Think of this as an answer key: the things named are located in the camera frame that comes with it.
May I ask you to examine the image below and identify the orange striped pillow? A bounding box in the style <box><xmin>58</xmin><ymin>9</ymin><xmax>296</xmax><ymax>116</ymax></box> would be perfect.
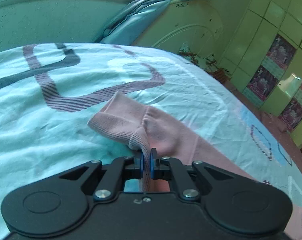
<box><xmin>211</xmin><ymin>68</ymin><xmax>230</xmax><ymax>84</ymax></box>

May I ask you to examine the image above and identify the blue patterned bed sheet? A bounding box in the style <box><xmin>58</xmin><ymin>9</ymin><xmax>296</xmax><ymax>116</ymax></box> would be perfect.
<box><xmin>0</xmin><ymin>43</ymin><xmax>302</xmax><ymax>239</ymax></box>

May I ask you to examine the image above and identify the upper left poster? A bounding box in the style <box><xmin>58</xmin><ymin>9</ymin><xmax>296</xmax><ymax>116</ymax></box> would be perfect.
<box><xmin>261</xmin><ymin>34</ymin><xmax>296</xmax><ymax>80</ymax></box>

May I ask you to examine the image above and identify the lower left poster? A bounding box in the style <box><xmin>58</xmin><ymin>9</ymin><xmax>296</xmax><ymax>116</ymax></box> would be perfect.
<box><xmin>242</xmin><ymin>66</ymin><xmax>278</xmax><ymax>108</ymax></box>

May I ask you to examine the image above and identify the lower right poster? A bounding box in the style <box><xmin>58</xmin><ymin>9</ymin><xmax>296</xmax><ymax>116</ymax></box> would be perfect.
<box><xmin>278</xmin><ymin>98</ymin><xmax>302</xmax><ymax>132</ymax></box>

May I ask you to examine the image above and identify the blue curtain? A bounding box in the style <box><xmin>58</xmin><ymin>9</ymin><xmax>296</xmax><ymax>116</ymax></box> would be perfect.
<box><xmin>95</xmin><ymin>0</ymin><xmax>192</xmax><ymax>46</ymax></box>

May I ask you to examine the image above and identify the white round headboard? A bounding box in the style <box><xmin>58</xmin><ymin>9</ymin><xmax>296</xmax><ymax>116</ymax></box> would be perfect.
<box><xmin>133</xmin><ymin>0</ymin><xmax>237</xmax><ymax>59</ymax></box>

